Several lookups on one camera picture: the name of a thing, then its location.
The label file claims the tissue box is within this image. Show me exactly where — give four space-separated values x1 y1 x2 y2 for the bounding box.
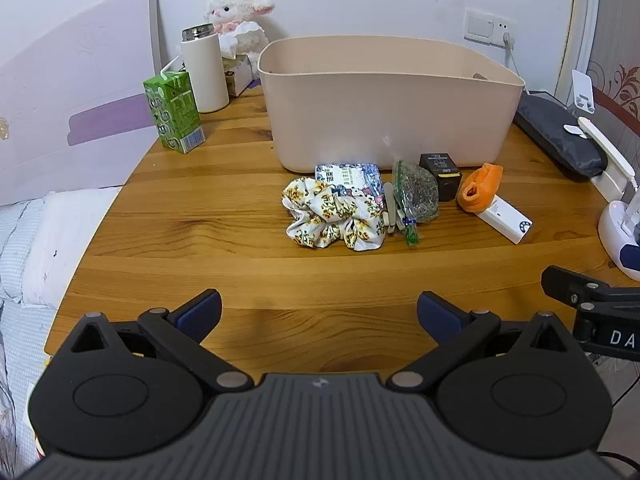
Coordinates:
217 22 268 98

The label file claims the white plush lamb toy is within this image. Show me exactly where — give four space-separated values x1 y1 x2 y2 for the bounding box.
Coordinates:
204 0 276 56

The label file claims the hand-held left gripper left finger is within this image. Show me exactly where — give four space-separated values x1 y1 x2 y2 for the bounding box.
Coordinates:
67 288 253 393

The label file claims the beige plastic storage bin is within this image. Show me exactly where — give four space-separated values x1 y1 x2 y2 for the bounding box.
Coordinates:
257 36 526 171

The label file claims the pink and purple headboard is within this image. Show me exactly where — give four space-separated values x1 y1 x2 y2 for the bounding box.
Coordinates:
0 0 163 206

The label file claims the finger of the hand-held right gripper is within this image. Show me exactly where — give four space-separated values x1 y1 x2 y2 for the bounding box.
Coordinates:
541 265 640 309

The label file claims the green dried herb packet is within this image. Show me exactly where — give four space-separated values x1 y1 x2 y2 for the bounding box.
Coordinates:
391 159 441 248

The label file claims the white folding desk lamp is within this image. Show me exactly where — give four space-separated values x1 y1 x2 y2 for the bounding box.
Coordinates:
564 116 637 197

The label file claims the light blue bed sheet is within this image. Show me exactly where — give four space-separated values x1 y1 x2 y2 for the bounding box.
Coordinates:
0 199 56 461

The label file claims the green drink carton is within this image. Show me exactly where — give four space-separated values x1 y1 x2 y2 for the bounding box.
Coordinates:
143 57 207 155

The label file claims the white wall switch socket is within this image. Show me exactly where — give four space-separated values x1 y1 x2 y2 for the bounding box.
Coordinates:
464 7 516 45

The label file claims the white thermos bottle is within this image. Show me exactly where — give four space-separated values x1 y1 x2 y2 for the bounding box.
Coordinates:
180 25 231 114

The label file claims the white plug with cable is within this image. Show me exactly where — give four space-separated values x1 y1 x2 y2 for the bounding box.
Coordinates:
502 32 523 78

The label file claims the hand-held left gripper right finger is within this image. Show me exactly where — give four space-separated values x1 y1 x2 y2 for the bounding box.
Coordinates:
391 291 581 393

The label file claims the floral fabric scrunchie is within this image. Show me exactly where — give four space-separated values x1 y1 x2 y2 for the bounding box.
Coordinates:
281 177 386 252

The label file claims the blue patterned packet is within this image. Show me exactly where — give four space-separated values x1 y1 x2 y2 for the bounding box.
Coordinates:
315 162 383 211

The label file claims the white door frame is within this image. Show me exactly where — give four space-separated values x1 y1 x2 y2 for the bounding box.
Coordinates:
555 0 601 106

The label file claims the small white box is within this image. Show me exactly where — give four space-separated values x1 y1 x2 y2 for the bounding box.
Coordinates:
475 195 533 245

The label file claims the white round stand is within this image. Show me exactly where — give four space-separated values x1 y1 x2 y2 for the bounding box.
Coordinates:
598 200 640 282

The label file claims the orange fabric piece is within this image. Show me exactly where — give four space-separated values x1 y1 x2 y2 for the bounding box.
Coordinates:
456 162 502 212

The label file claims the grey fabric pouch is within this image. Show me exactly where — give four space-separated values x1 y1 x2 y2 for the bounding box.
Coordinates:
514 94 608 178

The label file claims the small black box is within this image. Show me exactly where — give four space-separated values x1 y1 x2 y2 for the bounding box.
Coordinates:
419 152 462 203

